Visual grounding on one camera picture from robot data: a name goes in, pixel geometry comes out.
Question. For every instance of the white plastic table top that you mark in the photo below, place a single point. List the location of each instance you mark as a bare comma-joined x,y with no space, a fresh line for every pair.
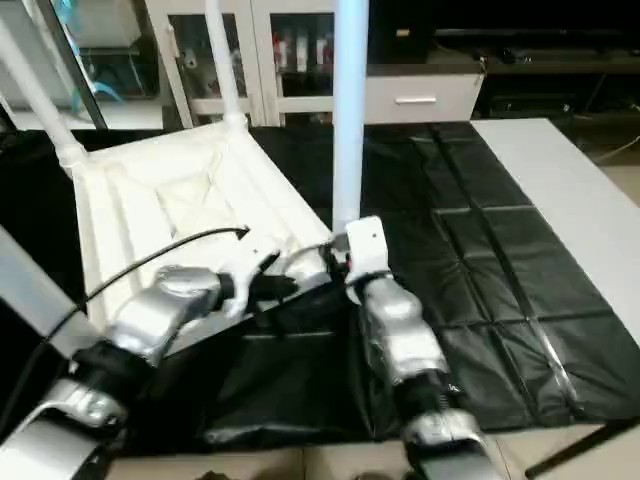
180,190

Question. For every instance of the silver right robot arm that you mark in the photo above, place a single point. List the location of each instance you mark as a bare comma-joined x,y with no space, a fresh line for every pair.
405,340

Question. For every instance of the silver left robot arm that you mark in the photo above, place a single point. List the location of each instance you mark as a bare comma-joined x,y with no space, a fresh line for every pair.
150,315

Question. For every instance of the black work mat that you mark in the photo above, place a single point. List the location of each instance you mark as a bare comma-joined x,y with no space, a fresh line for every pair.
480,280

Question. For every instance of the white drawer unit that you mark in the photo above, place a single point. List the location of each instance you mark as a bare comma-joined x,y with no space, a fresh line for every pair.
425,98

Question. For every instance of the white glass door cabinet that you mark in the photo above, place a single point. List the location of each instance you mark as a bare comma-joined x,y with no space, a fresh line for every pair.
270,55

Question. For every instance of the white flat board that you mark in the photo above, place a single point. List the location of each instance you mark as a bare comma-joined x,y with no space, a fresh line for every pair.
570,190

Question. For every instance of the teal plastic object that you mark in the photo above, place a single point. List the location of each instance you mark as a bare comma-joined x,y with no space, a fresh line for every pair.
105,92

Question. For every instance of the grey metal pole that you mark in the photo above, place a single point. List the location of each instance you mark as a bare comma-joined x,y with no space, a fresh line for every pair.
80,60

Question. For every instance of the black metal bench leg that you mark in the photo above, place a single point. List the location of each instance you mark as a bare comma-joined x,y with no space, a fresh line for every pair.
580,450

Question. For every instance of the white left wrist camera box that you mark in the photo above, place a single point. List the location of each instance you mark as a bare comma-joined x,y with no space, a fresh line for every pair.
245,275

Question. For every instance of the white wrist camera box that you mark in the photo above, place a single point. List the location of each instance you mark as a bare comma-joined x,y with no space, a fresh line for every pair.
366,248
245,275

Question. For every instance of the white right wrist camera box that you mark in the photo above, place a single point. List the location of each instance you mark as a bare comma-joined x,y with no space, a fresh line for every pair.
366,248

